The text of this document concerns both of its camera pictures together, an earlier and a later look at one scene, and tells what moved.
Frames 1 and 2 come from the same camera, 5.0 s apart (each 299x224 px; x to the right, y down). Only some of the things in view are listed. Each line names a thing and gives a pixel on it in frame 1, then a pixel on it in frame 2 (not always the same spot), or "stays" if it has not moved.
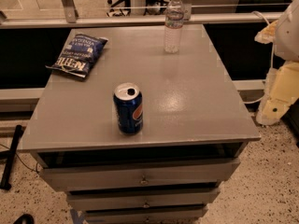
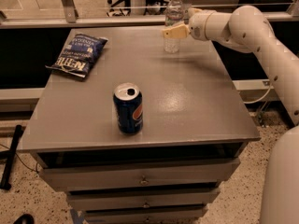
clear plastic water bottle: (173, 33) stays
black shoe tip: (25, 218) stays
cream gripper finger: (280, 92) → (177, 32)
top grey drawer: (86, 177) stays
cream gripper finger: (267, 34) → (193, 11)
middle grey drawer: (132, 199) stays
